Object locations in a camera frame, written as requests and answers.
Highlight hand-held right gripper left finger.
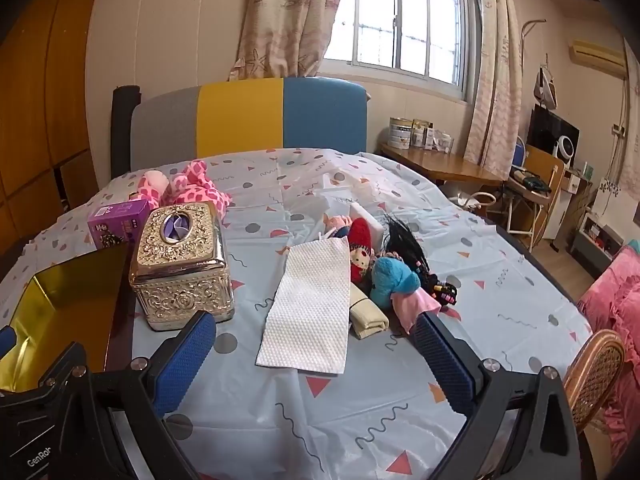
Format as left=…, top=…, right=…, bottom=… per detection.
left=47, top=310, right=217, bottom=480

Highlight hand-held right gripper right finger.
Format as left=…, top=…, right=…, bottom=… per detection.
left=415, top=311, right=596, bottom=480

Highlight golden tin box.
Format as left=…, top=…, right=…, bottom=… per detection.
left=0, top=245, right=136, bottom=393

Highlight blue plush toy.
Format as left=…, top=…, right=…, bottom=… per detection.
left=370, top=256, right=438, bottom=336

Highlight white paper towel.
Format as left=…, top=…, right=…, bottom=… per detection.
left=255, top=236, right=351, bottom=375

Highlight white sponge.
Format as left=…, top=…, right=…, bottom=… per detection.
left=348, top=204, right=386, bottom=248

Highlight cream folded cloth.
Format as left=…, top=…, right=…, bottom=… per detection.
left=348, top=285, right=390, bottom=337

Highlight ornate silver tissue box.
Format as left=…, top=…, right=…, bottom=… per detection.
left=129, top=201, right=236, bottom=332

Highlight black wig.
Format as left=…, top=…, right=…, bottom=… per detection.
left=382, top=214, right=436, bottom=281

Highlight red cloth doll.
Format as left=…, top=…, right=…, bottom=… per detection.
left=347, top=217, right=377, bottom=283

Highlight rattan chair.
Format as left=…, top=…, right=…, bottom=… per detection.
left=562, top=329, right=627, bottom=433

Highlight purple snack box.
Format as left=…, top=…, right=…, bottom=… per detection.
left=87, top=198, right=153, bottom=251

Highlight pink spotted giraffe plush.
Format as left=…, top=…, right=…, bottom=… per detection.
left=131, top=159, right=235, bottom=216

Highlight small pink doll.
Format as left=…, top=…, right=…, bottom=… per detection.
left=316, top=214, right=353, bottom=241

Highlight pink bedding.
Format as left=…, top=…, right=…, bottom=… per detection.
left=577, top=245, right=640, bottom=461

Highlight grey low shelf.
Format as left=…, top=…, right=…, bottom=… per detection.
left=570, top=210, right=626, bottom=266

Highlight wooden desk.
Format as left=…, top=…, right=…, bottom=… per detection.
left=378, top=140, right=506, bottom=186

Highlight yellow wooden board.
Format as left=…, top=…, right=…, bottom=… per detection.
left=522, top=146, right=566, bottom=241

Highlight small carton box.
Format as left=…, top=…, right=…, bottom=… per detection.
left=411, top=120, right=434, bottom=150

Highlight wooden wardrobe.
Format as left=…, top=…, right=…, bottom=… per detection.
left=0, top=0, right=108, bottom=261

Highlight milk powder can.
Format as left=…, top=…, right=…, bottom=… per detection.
left=389, top=116, right=413, bottom=150

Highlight small white fan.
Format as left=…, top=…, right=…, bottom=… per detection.
left=552, top=135, right=576, bottom=161

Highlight black chair back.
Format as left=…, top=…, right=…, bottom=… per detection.
left=111, top=85, right=142, bottom=181

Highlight black monitor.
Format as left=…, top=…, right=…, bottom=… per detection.
left=527, top=104, right=581, bottom=161

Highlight grey yellow blue headboard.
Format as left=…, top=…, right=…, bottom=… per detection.
left=129, top=77, right=371, bottom=171

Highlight beige patterned curtain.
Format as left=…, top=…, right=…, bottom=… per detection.
left=462, top=0, right=531, bottom=181
left=228, top=0, right=348, bottom=82

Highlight hanging handbag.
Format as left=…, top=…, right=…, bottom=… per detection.
left=532, top=62, right=558, bottom=111

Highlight white framed window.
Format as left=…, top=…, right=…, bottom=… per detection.
left=320, top=0, right=483, bottom=106

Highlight black beaded hair ties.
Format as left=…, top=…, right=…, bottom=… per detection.
left=425, top=272, right=460, bottom=307

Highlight wall air conditioner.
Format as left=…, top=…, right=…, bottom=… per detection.
left=570, top=40, right=628, bottom=78

